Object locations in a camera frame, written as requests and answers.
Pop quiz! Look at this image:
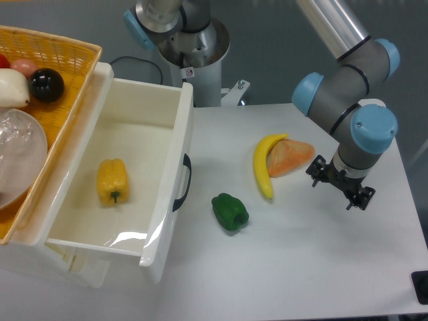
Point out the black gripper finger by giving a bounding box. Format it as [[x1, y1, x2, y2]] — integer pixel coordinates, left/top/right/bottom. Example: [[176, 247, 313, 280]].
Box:
[[306, 155, 327, 187], [344, 186, 375, 211]]

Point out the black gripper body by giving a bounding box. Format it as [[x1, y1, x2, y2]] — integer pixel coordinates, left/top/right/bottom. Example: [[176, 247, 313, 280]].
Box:
[[326, 163, 362, 194]]

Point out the white top drawer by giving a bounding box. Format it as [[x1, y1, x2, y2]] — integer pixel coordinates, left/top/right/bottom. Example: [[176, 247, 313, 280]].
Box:
[[62, 79, 193, 286]]

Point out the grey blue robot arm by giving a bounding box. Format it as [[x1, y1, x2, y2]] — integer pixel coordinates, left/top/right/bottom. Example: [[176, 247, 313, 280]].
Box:
[[124, 1, 400, 209]]

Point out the white drawer cabinet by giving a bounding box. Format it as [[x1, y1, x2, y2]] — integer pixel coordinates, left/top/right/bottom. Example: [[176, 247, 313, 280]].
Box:
[[1, 63, 114, 288]]

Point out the orange triangular bread slice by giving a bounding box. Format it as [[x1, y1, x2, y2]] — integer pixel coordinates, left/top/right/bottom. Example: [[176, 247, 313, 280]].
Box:
[[267, 139, 315, 178]]

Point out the yellow banana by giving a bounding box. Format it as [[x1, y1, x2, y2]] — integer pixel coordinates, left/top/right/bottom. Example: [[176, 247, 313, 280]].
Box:
[[253, 133, 288, 199]]

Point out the green bell pepper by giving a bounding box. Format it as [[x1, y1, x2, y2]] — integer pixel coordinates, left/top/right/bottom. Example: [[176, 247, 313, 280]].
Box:
[[211, 193, 249, 231]]

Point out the black corner clamp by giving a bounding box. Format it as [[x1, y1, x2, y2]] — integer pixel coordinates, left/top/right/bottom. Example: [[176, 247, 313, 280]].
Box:
[[411, 270, 428, 305]]

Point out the yellow bell pepper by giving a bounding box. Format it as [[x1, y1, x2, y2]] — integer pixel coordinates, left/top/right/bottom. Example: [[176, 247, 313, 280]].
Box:
[[96, 158, 129, 206]]

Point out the yellow woven basket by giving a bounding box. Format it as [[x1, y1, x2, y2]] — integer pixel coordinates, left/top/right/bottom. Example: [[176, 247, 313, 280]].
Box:
[[1, 25, 102, 245]]

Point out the black ball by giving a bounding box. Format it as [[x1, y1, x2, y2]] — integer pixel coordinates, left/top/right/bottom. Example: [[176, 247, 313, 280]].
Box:
[[28, 68, 65, 103]]

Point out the clear plastic wrapped bowl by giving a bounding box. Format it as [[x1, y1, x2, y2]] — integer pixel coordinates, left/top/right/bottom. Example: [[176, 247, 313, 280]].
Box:
[[1, 109, 47, 209]]

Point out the pink toy fruit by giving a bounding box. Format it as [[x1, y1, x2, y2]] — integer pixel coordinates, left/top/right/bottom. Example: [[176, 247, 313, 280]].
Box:
[[10, 59, 39, 78]]

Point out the white toy radish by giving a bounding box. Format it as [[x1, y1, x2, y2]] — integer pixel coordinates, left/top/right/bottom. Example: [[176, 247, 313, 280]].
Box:
[[1, 68, 30, 108]]

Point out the red toy tomato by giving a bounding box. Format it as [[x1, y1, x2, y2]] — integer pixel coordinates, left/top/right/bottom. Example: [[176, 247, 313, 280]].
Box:
[[0, 53, 11, 69]]

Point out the metal table bracket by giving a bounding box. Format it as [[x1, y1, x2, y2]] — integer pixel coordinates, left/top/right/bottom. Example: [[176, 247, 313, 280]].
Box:
[[221, 79, 251, 107]]

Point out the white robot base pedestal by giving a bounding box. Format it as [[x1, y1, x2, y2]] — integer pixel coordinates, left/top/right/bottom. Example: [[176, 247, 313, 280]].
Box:
[[158, 18, 230, 107]]

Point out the black cable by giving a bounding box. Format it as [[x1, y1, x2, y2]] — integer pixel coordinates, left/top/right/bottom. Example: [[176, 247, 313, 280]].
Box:
[[109, 56, 164, 84]]

